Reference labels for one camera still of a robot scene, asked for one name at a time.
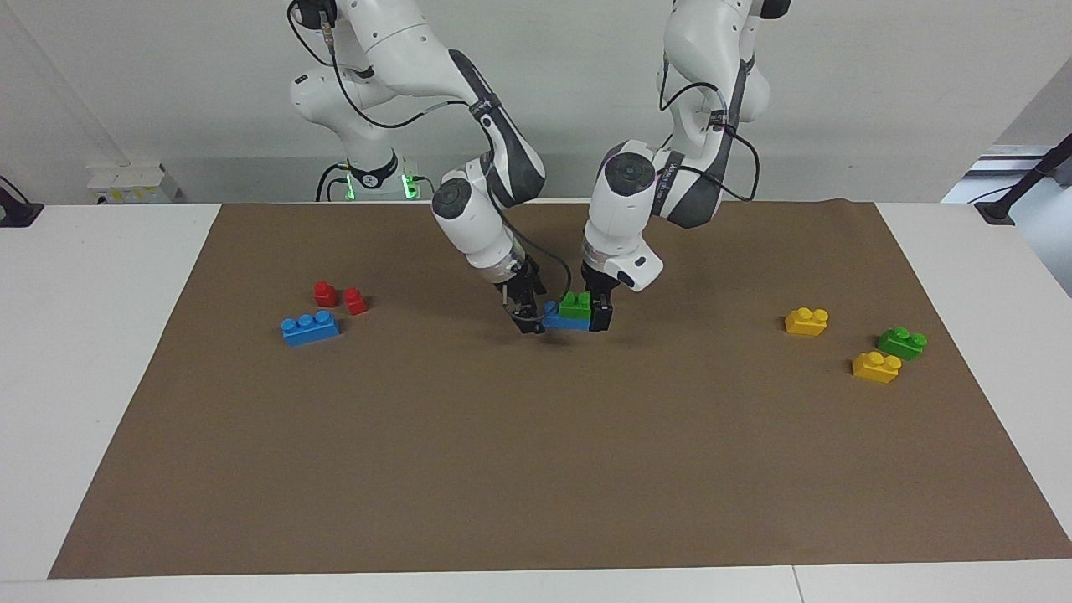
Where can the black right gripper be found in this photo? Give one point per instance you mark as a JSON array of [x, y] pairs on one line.
[[521, 285]]

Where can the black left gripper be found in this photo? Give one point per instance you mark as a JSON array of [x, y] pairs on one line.
[[599, 283]]

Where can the green two-stud block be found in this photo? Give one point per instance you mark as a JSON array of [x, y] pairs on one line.
[[902, 344], [576, 308]]

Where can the blue three-stud block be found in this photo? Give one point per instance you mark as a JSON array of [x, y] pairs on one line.
[[310, 329], [557, 320]]

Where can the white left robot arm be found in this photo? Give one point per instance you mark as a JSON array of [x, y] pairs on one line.
[[636, 201]]

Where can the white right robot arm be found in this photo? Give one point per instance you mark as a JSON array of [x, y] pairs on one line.
[[469, 222]]

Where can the red one-stud block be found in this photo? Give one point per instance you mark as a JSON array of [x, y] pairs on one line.
[[325, 294], [355, 301]]

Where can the yellow two-stud block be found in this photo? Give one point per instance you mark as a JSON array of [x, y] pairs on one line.
[[877, 368], [806, 323]]

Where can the brown paper table mat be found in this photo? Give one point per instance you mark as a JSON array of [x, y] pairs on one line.
[[536, 452]]

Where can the white power strip box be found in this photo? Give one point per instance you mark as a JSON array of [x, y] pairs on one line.
[[134, 184]]

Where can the black table clamp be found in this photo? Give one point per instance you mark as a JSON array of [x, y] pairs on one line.
[[18, 211]]

